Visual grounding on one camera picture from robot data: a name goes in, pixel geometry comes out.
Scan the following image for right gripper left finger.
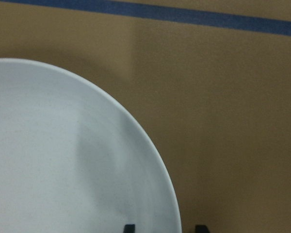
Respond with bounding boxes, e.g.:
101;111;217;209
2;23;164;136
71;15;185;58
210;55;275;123
124;224;135;233

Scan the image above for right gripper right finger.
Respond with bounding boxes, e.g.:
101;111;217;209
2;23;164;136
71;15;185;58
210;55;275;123
195;225;210;233

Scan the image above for blue plate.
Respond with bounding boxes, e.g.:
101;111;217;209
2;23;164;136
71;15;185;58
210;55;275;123
0;58;182;233

